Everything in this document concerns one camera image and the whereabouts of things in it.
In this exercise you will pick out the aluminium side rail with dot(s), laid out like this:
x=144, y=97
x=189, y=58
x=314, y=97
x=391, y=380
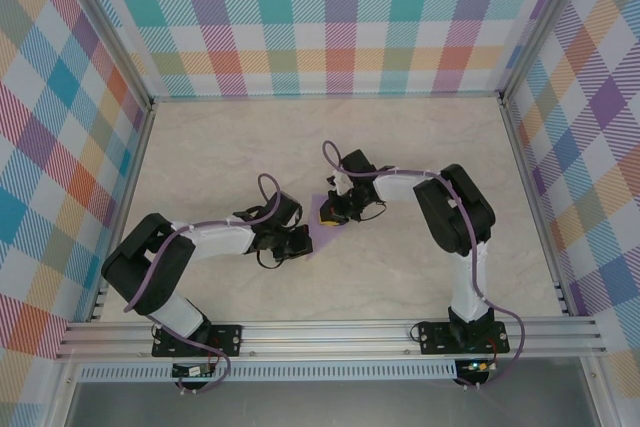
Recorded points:
x=532, y=197
x=131, y=182

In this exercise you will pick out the small green circuit board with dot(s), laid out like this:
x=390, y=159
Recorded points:
x=477, y=366
x=192, y=371

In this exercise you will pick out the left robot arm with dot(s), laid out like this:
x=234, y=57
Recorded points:
x=215, y=242

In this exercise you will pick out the wide aluminium mounting rail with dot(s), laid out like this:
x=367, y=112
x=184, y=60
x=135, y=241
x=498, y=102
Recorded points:
x=325, y=342

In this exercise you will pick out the thin aluminium wall rail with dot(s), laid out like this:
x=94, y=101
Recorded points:
x=325, y=97

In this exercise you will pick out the purple paper sheet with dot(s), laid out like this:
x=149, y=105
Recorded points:
x=324, y=236

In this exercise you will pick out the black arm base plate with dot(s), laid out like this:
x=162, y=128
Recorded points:
x=227, y=339
x=432, y=339

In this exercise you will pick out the grey metal panel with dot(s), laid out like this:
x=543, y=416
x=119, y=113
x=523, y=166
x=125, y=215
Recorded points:
x=325, y=404

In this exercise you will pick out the aluminium corner post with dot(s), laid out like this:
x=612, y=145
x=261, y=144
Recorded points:
x=542, y=22
x=110, y=32

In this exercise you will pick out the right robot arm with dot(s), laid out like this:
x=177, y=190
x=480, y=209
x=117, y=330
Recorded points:
x=400, y=189

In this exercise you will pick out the black round mount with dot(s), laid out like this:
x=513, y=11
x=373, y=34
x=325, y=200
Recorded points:
x=465, y=383

